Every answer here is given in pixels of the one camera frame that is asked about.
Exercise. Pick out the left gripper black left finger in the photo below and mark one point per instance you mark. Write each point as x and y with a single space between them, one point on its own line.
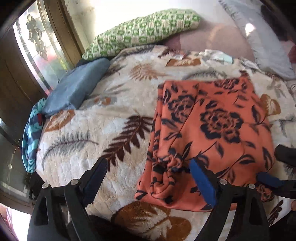
47 219

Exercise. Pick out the green white patterned pillow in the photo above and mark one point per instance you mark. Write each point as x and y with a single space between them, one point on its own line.
141 31

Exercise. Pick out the beige leaf-pattern fleece blanket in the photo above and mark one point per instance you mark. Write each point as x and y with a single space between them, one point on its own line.
115 123

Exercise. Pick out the orange black floral garment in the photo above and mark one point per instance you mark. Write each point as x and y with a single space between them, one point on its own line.
221 124

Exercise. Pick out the wooden framed window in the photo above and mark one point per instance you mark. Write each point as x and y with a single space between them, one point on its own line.
38 46

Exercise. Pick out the blue folded cloth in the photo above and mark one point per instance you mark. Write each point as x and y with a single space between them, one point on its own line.
75 86

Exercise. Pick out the grey pillow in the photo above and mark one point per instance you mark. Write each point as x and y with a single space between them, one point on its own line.
268 52

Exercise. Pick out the white light-blue small garment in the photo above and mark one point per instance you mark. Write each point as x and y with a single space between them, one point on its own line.
216 55

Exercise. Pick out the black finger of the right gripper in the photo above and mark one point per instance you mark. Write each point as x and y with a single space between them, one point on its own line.
286 155
282 188

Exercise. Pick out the turquoise striped garment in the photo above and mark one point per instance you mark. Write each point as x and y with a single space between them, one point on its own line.
31 136

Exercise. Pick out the mauve quilted bed sheet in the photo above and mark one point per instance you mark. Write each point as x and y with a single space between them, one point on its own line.
214 36

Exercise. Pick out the small red printed packet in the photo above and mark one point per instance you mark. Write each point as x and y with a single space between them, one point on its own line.
180 55

